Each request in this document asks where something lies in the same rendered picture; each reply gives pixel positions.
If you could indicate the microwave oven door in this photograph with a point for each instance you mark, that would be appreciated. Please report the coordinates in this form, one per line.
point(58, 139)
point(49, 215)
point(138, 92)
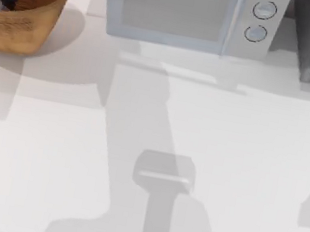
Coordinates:
point(174, 8)

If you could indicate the round microwave knob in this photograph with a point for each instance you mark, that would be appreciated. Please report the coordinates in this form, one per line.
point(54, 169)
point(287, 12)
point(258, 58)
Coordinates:
point(264, 10)
point(255, 33)

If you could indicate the pale microwave oven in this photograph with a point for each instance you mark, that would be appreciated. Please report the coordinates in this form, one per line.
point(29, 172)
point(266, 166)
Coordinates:
point(274, 29)

